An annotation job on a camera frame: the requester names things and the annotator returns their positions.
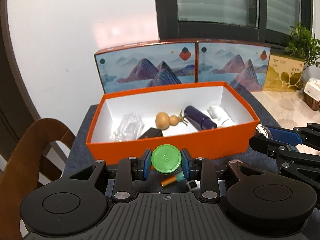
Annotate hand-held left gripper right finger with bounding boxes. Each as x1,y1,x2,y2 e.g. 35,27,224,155
180,148,262,203

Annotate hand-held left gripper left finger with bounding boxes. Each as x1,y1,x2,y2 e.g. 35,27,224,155
67,148,153,203

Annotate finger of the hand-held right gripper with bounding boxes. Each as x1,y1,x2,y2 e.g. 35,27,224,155
267,122,320,146
249,136,320,190

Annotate green plastic cap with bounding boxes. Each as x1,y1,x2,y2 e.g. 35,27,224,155
151,144,181,175

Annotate orange cardboard box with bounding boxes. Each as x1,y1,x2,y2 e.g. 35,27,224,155
86,81,261,166

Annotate silver foil ball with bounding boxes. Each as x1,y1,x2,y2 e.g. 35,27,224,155
255,123,270,137

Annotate black rectangular mount block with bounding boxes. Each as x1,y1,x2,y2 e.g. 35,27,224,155
137,127,163,141

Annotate purple cylinder tube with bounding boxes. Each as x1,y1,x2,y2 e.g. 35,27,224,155
184,105,217,132

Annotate tan dried gourd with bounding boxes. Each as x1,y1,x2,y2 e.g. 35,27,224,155
155,109,188,131

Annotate white oval device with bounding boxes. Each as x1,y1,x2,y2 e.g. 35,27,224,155
207,105,236,128

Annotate gold teal battery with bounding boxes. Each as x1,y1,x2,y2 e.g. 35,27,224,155
161,175,185,187

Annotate yellow gold carton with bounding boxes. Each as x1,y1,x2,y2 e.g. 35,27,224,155
263,54,306,93

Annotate green potted plant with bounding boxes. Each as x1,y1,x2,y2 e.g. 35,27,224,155
284,22,320,68

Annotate brown wooden chair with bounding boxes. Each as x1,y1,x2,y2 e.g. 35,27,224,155
0,118,76,232

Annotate dark window frame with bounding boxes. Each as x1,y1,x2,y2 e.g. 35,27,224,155
153,0,320,49

